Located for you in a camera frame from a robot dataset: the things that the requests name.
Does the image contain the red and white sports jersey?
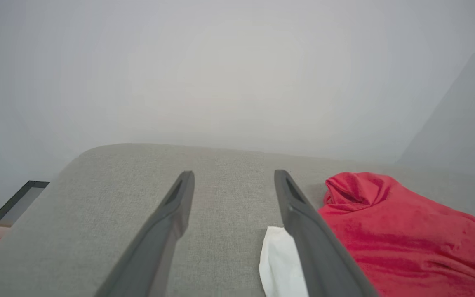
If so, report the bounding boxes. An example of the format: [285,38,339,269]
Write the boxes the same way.
[259,172,475,297]

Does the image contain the black framed panel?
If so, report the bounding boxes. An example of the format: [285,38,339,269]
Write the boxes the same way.
[0,180,51,224]

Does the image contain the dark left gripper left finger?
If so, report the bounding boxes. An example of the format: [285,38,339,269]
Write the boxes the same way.
[94,170,196,297]

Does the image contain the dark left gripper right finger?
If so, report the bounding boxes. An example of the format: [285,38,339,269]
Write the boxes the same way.
[273,169,381,297]

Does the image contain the grey fabric sofa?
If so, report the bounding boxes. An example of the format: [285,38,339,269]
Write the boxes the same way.
[0,143,475,297]

